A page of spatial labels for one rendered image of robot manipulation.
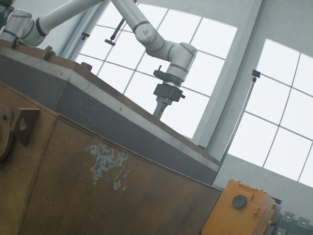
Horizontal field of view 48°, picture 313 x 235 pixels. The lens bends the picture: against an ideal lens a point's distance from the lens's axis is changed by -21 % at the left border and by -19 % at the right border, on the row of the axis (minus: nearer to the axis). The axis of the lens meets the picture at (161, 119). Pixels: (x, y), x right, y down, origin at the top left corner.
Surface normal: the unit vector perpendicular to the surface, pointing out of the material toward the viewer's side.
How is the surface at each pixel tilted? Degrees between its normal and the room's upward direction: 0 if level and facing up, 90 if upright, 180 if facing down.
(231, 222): 90
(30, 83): 90
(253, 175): 90
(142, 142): 90
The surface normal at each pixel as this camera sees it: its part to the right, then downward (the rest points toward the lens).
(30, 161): -0.40, -0.28
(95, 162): 0.82, 0.33
